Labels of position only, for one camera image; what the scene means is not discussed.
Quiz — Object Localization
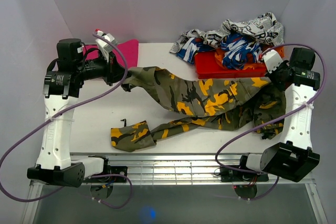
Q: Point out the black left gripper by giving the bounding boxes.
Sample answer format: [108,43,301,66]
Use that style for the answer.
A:
[76,49,131,86]

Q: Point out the camouflage yellow green trousers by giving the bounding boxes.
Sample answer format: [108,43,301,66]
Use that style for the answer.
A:
[110,67,286,152]

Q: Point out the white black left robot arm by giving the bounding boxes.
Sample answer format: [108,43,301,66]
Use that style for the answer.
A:
[27,34,127,187]

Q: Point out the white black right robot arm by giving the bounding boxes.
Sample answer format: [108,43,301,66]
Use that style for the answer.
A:
[237,47,321,182]

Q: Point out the folded pink trousers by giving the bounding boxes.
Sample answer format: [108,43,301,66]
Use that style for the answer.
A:
[83,39,139,68]

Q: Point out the newspaper print trousers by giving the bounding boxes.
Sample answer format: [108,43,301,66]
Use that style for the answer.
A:
[170,12,284,54]

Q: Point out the blue white patterned trousers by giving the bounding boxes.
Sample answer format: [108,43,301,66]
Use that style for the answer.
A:
[175,32,266,70]

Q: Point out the orange trousers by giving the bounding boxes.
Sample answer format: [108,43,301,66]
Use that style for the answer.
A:
[215,44,271,70]

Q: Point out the red plastic tray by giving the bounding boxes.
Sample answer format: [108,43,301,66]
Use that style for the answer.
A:
[194,44,271,79]

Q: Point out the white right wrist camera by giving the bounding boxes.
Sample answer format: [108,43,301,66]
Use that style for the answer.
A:
[262,50,283,73]

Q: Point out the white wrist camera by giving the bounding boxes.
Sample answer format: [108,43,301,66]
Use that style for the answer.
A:
[95,29,118,57]
[262,50,283,73]

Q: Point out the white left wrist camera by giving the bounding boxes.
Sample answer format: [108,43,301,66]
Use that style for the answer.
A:
[95,29,118,57]

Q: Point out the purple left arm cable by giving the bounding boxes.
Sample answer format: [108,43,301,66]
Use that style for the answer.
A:
[0,31,133,209]

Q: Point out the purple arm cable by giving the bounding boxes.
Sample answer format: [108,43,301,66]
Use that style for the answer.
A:
[214,43,328,201]
[0,31,133,209]

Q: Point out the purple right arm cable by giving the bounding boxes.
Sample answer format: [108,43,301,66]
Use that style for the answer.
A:
[214,43,328,201]

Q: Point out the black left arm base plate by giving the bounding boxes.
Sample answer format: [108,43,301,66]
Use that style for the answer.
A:
[83,165,128,183]

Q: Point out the aluminium table frame rail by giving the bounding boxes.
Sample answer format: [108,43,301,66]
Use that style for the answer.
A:
[22,154,328,223]

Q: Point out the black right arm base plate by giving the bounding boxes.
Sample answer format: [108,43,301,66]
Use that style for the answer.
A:
[219,167,269,183]

